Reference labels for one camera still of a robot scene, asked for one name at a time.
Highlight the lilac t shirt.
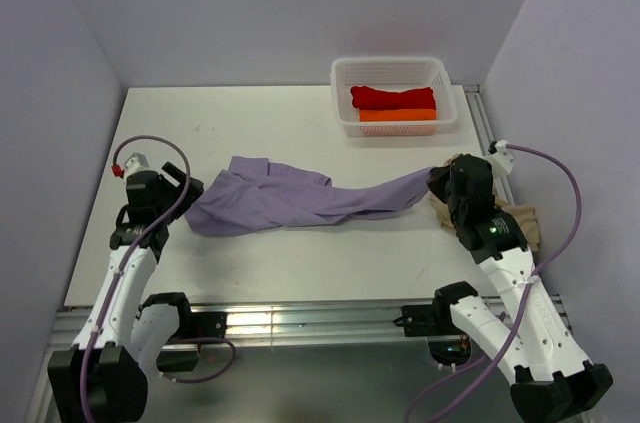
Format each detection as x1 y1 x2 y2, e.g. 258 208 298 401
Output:
185 156 431 237

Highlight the white plastic basket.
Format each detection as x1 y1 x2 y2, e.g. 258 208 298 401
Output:
331 57 458 137

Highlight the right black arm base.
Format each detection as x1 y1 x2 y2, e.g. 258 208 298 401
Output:
393 304 455 338

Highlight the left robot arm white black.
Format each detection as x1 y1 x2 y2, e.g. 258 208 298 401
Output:
47 154 204 422

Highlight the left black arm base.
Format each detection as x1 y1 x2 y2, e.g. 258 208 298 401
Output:
156 311 227 373

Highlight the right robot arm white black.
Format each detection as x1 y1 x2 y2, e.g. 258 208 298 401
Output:
429 150 613 422

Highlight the beige t shirt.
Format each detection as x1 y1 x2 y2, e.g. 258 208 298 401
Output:
429 176 540 255

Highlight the rolled orange t shirt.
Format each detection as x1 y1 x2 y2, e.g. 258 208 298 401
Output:
359 109 437 122

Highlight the rolled red t shirt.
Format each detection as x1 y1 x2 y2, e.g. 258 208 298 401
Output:
350 86 436 110

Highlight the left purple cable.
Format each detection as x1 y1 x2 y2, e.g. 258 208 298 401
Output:
79 135 237 423

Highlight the purple cable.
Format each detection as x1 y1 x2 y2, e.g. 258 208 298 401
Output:
79 135 237 423
403 143 584 423

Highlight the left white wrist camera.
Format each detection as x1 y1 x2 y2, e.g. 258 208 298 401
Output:
111 153 150 180

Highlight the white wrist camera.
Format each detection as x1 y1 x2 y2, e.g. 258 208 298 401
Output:
111 153 150 180
484 140 515 178

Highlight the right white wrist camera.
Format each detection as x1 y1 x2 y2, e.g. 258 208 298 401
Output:
484 140 515 178

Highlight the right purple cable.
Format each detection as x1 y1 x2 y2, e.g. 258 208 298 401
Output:
403 143 584 423

